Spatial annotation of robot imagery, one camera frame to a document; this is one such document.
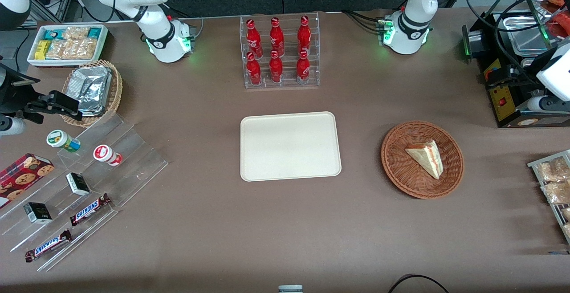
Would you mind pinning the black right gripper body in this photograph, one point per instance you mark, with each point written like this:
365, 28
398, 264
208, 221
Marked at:
13, 95

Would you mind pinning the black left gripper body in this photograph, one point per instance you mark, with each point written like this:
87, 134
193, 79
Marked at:
513, 76

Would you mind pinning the triangle sandwich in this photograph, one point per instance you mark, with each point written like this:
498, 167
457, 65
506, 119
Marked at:
426, 157

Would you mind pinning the light wicker basket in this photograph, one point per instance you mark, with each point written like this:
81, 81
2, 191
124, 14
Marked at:
116, 90

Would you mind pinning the brown wicker basket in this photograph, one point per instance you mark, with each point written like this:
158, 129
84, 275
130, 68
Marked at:
403, 168

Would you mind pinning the cream plastic tray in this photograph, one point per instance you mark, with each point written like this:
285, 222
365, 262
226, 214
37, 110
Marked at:
290, 147

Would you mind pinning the black counter appliance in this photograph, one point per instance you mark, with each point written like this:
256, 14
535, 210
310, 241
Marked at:
503, 106

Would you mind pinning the silver foil pack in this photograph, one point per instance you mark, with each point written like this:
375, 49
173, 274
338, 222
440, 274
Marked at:
91, 88

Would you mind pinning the green lid yogurt bottle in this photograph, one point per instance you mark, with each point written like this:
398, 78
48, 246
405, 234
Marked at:
62, 140

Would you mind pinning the steel pan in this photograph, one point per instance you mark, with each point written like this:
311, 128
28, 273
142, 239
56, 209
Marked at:
527, 37

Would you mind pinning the white snack bin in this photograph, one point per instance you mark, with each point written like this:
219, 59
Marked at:
33, 59

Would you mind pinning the clear cracker pack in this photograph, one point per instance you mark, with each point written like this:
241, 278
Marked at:
81, 49
75, 33
55, 50

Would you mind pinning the yellow snack pack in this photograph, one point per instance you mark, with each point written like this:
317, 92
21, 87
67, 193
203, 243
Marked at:
42, 50

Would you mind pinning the clear acrylic food case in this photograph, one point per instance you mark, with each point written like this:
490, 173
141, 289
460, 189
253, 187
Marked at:
556, 21

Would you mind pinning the teal snack pack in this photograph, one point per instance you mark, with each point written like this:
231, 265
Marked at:
53, 34
94, 32

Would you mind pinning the red lid yogurt bottle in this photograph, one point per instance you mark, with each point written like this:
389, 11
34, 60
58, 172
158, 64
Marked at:
106, 154

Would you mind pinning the red cookie box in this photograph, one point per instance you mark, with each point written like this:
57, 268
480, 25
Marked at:
22, 177

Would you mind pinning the small black box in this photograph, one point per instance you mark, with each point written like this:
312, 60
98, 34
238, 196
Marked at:
37, 213
78, 184

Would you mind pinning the clear acrylic step display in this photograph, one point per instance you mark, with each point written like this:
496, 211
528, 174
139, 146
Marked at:
129, 159

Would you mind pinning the clear pastry pack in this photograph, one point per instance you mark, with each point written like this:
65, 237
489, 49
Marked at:
552, 170
556, 192
566, 213

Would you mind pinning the snickers bar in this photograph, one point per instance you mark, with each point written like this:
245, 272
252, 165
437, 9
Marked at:
48, 246
89, 209

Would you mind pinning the red cola bottle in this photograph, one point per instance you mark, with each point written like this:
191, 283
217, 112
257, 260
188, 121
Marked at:
303, 68
276, 37
304, 35
254, 39
276, 69
254, 71

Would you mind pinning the clear acrylic bottle rack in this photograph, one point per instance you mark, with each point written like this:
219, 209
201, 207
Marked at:
287, 68

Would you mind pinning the small grey device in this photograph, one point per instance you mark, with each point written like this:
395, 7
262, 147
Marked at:
290, 289

